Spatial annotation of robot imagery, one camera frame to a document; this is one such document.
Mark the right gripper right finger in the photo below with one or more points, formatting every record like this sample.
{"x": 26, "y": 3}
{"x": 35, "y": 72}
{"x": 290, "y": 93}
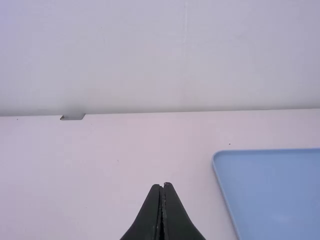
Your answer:
{"x": 177, "y": 220}

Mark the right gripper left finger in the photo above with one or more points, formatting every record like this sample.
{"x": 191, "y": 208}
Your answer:
{"x": 146, "y": 215}

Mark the blue mat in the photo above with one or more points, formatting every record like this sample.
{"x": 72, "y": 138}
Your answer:
{"x": 275, "y": 195}

